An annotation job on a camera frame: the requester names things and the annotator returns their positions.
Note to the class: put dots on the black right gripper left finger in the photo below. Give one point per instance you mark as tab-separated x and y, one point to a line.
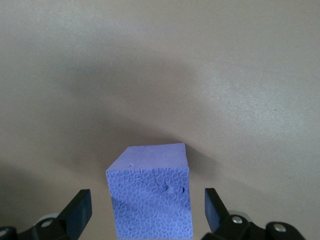
75	217

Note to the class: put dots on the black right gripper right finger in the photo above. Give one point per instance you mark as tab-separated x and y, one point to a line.
217	215

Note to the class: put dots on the purple foam block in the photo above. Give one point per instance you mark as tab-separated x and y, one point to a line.
150	200

